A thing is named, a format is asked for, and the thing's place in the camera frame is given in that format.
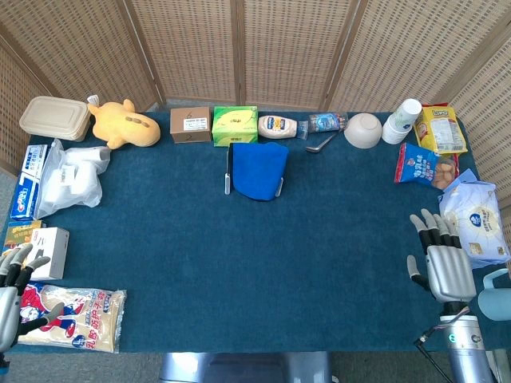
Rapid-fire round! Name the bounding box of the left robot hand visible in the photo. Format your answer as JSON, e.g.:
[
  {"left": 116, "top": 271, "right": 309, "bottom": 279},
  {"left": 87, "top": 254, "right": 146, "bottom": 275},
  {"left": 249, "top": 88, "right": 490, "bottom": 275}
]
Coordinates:
[{"left": 0, "top": 243, "right": 65, "bottom": 354}]

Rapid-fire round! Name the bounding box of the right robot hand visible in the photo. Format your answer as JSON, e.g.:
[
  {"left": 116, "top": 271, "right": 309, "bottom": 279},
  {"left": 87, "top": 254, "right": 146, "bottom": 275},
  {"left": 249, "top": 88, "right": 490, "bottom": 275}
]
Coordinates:
[{"left": 406, "top": 208, "right": 477, "bottom": 305}]

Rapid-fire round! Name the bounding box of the grey and blue towel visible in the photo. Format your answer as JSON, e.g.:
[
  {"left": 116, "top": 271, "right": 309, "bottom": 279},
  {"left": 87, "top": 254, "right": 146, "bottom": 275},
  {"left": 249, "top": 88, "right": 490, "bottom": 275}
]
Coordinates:
[{"left": 231, "top": 142, "right": 290, "bottom": 203}]

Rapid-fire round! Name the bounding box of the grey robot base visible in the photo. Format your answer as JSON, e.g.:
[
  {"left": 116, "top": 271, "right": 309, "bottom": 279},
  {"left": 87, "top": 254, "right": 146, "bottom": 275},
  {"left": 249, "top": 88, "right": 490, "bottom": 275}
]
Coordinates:
[{"left": 159, "top": 350, "right": 335, "bottom": 383}]

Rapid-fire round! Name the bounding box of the white metal wire stand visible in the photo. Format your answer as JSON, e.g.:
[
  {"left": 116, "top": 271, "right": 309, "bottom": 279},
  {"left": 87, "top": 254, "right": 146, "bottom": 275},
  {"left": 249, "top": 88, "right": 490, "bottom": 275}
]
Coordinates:
[{"left": 223, "top": 144, "right": 285, "bottom": 199}]

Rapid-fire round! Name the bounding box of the yellow snack box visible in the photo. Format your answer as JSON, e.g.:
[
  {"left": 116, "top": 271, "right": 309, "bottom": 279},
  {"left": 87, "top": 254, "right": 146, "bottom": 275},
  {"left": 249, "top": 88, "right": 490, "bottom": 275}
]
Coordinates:
[{"left": 0, "top": 220, "right": 43, "bottom": 268}]

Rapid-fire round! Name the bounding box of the white cardboard box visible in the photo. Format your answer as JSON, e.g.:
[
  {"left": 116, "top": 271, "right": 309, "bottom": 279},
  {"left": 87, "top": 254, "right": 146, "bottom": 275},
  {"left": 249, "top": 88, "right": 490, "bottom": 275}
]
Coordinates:
[{"left": 22, "top": 227, "right": 70, "bottom": 281}]

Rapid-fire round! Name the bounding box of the pale blue pouch bag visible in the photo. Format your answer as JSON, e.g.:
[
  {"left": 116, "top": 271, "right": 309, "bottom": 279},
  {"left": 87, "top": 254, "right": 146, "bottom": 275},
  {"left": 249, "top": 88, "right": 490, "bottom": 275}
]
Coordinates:
[{"left": 438, "top": 168, "right": 511, "bottom": 269}]

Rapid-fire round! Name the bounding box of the large cartoon print bag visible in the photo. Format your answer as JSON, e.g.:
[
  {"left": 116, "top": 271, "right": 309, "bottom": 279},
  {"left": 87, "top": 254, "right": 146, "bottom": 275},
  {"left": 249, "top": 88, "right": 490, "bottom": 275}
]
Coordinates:
[{"left": 15, "top": 281, "right": 128, "bottom": 354}]

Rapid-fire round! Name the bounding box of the blue and red snack bag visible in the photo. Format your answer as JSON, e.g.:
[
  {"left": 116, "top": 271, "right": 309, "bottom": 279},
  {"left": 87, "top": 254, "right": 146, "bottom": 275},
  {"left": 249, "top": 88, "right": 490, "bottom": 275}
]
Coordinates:
[{"left": 394, "top": 142, "right": 461, "bottom": 192}]

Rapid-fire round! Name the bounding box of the white plastic bag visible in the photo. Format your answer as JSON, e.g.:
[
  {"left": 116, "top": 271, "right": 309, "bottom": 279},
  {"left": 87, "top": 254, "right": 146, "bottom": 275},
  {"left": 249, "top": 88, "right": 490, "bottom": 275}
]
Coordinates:
[{"left": 34, "top": 138, "right": 112, "bottom": 219}]

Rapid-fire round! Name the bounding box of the white and blue toothpaste box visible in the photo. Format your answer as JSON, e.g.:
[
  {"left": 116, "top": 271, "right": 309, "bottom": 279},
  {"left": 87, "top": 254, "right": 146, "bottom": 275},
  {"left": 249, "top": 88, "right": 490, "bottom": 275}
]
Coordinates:
[{"left": 22, "top": 144, "right": 49, "bottom": 180}]

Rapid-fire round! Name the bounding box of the yellow snack bag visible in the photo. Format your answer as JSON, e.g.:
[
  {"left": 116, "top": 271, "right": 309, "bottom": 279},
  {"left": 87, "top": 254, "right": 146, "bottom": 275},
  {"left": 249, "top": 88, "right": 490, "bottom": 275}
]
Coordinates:
[{"left": 413, "top": 104, "right": 469, "bottom": 156}]

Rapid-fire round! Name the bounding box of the stack of paper cups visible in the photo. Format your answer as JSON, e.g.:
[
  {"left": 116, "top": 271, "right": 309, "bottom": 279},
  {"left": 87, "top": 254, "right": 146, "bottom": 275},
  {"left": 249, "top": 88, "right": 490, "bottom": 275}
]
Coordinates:
[{"left": 381, "top": 98, "right": 423, "bottom": 145}]

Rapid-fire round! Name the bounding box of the beige upturned bowl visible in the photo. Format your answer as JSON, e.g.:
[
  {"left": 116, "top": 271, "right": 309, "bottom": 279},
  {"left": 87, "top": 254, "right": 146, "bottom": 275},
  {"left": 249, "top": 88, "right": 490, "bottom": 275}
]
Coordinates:
[{"left": 343, "top": 113, "right": 383, "bottom": 150}]

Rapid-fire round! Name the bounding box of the black ladle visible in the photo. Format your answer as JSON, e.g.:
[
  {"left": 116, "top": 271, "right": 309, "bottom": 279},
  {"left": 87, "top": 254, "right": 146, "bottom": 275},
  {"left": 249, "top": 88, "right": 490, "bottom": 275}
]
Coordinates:
[{"left": 305, "top": 131, "right": 340, "bottom": 154}]

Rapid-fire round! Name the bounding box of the clear plastic water bottle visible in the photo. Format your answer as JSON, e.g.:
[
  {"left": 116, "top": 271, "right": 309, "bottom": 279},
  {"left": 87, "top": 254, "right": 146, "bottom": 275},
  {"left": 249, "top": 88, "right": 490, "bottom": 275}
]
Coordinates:
[{"left": 307, "top": 112, "right": 349, "bottom": 133}]

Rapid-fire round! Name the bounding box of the yellow plush toy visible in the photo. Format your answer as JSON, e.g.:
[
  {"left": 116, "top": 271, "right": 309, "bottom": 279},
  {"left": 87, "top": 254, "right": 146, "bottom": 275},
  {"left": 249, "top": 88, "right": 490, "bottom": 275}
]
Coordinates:
[{"left": 86, "top": 95, "right": 161, "bottom": 151}]

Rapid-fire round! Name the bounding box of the blue carpet table cover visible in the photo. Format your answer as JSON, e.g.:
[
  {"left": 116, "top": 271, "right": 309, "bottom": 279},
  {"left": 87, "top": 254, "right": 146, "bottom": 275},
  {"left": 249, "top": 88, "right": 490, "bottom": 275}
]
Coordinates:
[{"left": 0, "top": 110, "right": 486, "bottom": 355}]

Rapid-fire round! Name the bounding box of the white mayonnaise bottle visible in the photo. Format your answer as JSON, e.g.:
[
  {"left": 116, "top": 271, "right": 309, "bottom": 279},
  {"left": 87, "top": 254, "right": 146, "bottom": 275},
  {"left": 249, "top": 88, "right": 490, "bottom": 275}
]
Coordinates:
[{"left": 257, "top": 114, "right": 309, "bottom": 140}]

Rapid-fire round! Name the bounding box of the brown cardboard box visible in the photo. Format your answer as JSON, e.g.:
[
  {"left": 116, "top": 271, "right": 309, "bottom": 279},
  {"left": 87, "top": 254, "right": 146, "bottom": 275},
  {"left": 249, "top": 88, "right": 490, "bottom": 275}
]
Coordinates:
[{"left": 169, "top": 106, "right": 212, "bottom": 144}]

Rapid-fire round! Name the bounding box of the green tissue pack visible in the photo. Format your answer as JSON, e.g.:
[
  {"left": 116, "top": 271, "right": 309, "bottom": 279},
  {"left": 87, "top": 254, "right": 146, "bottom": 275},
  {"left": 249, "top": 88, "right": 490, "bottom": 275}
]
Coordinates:
[{"left": 211, "top": 105, "right": 259, "bottom": 148}]

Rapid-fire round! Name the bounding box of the wicker folding screen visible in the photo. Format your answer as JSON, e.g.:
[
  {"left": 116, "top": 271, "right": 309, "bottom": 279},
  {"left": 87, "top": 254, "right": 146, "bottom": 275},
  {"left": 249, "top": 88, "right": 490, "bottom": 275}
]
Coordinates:
[{"left": 0, "top": 0, "right": 511, "bottom": 200}]

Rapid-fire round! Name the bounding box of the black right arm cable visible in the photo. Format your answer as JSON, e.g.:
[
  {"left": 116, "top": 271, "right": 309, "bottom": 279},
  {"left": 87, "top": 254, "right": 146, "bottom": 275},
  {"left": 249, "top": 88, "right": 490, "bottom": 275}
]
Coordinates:
[{"left": 414, "top": 325, "right": 456, "bottom": 383}]

